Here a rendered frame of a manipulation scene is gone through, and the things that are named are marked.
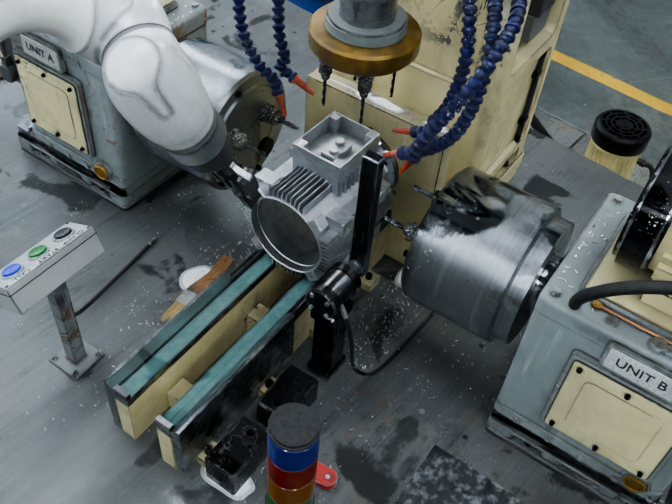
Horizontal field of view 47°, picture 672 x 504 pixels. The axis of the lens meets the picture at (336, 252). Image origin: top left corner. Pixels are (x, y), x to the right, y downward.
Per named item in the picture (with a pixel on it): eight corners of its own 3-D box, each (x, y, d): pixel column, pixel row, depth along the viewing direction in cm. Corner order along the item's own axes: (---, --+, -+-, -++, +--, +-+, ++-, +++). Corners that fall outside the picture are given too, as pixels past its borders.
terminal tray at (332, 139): (330, 141, 143) (332, 109, 138) (377, 166, 140) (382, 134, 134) (289, 174, 136) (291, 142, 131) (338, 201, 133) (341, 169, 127)
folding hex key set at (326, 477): (340, 478, 127) (340, 472, 126) (331, 494, 125) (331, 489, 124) (293, 454, 130) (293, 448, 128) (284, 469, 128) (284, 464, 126)
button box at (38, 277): (81, 245, 131) (67, 219, 128) (106, 251, 126) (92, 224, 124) (-3, 307, 121) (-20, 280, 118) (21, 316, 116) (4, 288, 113)
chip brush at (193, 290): (219, 254, 159) (219, 251, 159) (239, 263, 158) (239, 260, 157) (158, 321, 146) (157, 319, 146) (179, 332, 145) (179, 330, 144)
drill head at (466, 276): (421, 220, 153) (443, 119, 135) (617, 321, 139) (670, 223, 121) (351, 297, 139) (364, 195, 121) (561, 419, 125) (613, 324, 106)
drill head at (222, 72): (172, 91, 177) (161, -10, 158) (300, 158, 164) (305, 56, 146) (89, 145, 162) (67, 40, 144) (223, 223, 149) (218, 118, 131)
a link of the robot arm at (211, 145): (176, 80, 106) (193, 101, 112) (138, 134, 105) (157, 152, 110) (227, 106, 103) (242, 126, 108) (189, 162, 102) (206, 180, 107)
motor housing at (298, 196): (308, 192, 156) (313, 116, 142) (386, 236, 149) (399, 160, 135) (243, 247, 144) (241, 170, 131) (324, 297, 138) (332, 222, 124)
